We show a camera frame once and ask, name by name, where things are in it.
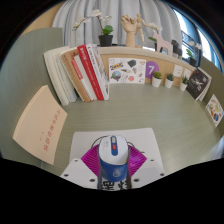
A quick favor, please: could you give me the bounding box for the beige booklet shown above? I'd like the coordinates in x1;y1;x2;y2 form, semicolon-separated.
12;84;69;166

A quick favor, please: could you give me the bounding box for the brown kraft notebook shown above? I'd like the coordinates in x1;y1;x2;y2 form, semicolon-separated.
59;49;92;103

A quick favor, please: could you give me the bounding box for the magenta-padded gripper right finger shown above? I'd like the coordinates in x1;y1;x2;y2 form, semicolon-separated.
127;143;167;190

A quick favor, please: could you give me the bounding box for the white wall socket plate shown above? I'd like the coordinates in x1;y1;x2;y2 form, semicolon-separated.
183;68;194;80
172;64;185;78

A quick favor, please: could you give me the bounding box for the pink wooden horse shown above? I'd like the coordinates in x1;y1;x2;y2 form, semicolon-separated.
152;30;174;56

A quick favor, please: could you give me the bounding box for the dark-framed window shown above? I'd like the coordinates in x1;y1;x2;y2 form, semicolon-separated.
173;8;214;63

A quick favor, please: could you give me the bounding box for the white mouse pad with drawing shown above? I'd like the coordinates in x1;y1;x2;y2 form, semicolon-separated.
68;127;164;191

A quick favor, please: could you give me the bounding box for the white orchid in black pot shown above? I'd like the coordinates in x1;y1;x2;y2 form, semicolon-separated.
72;9;115;48
184;40;204;68

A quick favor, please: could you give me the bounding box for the red-spined book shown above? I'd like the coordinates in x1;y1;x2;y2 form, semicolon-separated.
76;44;105;102

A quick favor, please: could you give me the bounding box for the white card with stickers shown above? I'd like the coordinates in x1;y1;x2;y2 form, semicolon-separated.
108;57;147;85

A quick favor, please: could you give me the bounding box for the white orchid in small pot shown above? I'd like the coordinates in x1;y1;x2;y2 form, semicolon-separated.
146;21;164;52

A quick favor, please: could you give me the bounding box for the black book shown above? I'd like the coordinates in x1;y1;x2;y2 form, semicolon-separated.
185;67;210;100

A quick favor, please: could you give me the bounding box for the round purple number sign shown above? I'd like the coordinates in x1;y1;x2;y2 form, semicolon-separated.
145;60;160;80

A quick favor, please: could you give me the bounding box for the black wooden horse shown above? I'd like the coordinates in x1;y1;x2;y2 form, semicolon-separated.
171;39;184;57

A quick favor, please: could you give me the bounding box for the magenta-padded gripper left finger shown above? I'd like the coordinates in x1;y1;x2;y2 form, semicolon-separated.
59;143;102;191

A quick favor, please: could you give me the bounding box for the green desk partition panel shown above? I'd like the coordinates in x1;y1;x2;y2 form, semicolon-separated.
199;54;224;138
0;27;64;161

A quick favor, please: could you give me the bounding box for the colourful sticker board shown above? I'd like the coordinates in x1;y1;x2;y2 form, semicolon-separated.
205;93;224;128

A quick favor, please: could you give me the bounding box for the thick white book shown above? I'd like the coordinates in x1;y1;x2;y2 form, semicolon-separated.
43;46;78;107

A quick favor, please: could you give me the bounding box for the small plant in white pot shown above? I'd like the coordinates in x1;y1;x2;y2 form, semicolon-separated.
179;75;190;93
151;71;163;89
164;72;175;90

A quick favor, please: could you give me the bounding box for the blue and white computer mouse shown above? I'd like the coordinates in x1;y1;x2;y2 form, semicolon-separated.
97;134;130;183

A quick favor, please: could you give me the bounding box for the wooden hand model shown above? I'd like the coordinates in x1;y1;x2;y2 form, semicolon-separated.
120;14;138;48

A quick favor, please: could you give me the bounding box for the grey curtain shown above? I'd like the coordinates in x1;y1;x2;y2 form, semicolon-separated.
52;0;183;48

